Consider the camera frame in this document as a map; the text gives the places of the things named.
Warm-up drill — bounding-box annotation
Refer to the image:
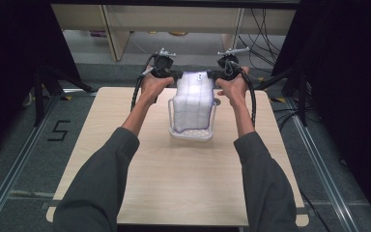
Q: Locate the white plastic basket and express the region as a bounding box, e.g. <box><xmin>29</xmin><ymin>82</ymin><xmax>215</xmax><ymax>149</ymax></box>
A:
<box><xmin>167</xmin><ymin>96</ymin><xmax>217</xmax><ymax>143</ymax></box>

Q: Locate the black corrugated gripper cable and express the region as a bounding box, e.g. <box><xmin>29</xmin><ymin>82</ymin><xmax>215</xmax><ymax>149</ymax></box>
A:
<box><xmin>228</xmin><ymin>61</ymin><xmax>258</xmax><ymax>129</ymax></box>
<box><xmin>129</xmin><ymin>53</ymin><xmax>157</xmax><ymax>113</ymax></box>

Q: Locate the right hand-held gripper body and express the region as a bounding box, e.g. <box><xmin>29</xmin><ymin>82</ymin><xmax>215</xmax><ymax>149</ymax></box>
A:
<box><xmin>216</xmin><ymin>46</ymin><xmax>250</xmax><ymax>81</ymax></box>

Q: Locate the thin black floor cable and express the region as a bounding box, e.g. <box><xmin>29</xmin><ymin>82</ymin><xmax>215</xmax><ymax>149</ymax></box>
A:
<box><xmin>299</xmin><ymin>189</ymin><xmax>332</xmax><ymax>232</ymax></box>

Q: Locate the bundle of black cables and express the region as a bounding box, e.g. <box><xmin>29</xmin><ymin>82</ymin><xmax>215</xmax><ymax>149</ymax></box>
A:
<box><xmin>237</xmin><ymin>8</ymin><xmax>288</xmax><ymax>70</ymax></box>

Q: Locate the person's right hand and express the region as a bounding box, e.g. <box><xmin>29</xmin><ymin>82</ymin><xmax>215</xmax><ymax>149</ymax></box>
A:
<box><xmin>215</xmin><ymin>67</ymin><xmax>251</xmax><ymax>109</ymax></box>

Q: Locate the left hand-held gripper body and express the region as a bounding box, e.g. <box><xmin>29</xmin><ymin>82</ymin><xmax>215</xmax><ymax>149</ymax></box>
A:
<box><xmin>148</xmin><ymin>47</ymin><xmax>177</xmax><ymax>79</ymax></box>

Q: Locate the white cloth with purple checks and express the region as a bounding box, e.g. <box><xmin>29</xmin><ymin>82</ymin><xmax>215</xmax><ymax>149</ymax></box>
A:
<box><xmin>172</xmin><ymin>71</ymin><xmax>216</xmax><ymax>133</ymax></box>

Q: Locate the black curtain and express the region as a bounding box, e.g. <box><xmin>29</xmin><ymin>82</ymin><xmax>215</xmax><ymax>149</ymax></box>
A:
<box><xmin>0</xmin><ymin>0</ymin><xmax>82</xmax><ymax>162</ymax></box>
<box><xmin>271</xmin><ymin>0</ymin><xmax>371</xmax><ymax>223</ymax></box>

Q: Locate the person's left hand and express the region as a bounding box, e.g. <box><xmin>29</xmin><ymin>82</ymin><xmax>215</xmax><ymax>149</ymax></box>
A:
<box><xmin>140</xmin><ymin>74</ymin><xmax>175</xmax><ymax>106</ymax></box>

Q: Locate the white cabinet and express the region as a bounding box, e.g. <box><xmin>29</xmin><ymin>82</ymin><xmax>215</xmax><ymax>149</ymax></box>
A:
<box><xmin>50</xmin><ymin>3</ymin><xmax>298</xmax><ymax>62</ymax></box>

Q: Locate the black metal stand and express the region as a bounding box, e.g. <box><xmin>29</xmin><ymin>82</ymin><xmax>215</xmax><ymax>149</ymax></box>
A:
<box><xmin>256</xmin><ymin>62</ymin><xmax>311</xmax><ymax>128</ymax></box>
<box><xmin>32</xmin><ymin>62</ymin><xmax>95</xmax><ymax>128</ymax></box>

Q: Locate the metal floor rail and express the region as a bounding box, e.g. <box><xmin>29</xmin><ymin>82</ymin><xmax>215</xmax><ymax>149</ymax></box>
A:
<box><xmin>0</xmin><ymin>91</ymin><xmax>64</xmax><ymax>232</ymax></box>
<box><xmin>285</xmin><ymin>96</ymin><xmax>359</xmax><ymax>232</ymax></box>

